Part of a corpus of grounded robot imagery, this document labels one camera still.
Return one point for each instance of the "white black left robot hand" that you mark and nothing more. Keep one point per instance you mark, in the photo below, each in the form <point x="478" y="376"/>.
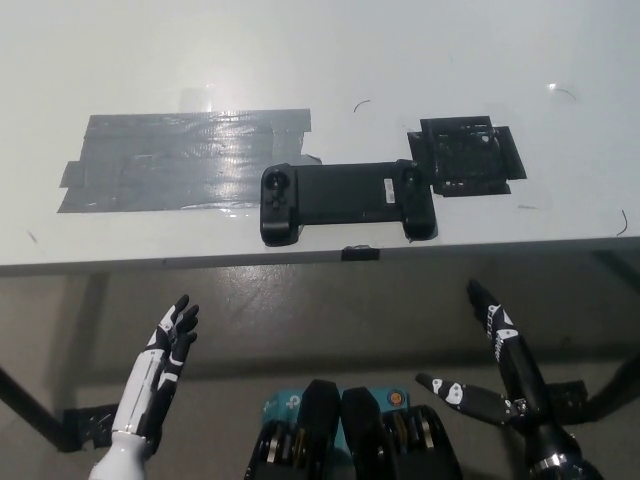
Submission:
<point x="150" y="390"/>

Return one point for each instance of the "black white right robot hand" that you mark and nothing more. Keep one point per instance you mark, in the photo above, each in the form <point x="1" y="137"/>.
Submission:
<point x="517" y="370"/>

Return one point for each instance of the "black game controller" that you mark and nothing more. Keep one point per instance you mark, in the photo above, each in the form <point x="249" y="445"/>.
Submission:
<point x="346" y="197"/>

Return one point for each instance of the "black teal robot torso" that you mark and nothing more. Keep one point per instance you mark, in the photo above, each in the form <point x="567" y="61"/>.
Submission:
<point x="350" y="435"/>

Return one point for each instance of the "black table leg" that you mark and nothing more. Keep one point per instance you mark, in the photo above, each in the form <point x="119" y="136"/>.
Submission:
<point x="617" y="377"/>
<point x="30" y="410"/>

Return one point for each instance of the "small black tape piece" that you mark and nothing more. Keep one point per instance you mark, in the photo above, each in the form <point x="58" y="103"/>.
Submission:
<point x="360" y="254"/>

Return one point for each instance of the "square black tape patch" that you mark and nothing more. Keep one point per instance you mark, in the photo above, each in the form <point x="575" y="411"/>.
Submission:
<point x="466" y="156"/>

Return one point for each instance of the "large grey duct tape patch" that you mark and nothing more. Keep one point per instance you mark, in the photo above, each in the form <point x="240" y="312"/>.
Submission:
<point x="185" y="162"/>

